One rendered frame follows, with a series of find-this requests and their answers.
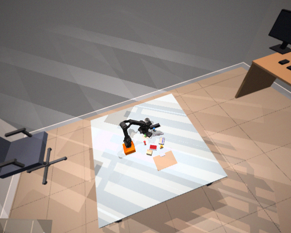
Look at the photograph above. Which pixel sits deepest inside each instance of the tan cardboard box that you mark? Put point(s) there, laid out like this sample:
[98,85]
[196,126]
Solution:
[149,152]

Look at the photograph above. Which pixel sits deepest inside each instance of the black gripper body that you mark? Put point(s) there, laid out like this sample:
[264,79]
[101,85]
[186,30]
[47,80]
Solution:
[149,134]

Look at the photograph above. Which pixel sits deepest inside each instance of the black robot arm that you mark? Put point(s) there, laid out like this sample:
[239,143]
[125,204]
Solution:
[127,139]

